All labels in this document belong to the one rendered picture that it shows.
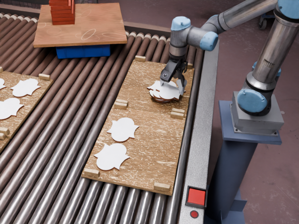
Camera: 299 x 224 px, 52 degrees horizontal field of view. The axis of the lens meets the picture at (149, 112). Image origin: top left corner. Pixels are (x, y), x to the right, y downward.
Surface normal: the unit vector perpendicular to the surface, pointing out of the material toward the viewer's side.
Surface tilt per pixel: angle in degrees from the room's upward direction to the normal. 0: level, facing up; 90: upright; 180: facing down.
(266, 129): 90
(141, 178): 0
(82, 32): 0
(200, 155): 0
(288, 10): 83
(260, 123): 90
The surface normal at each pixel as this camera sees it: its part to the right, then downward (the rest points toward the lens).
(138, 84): 0.04, -0.73
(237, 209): -0.08, 0.68
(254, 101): -0.51, 0.66
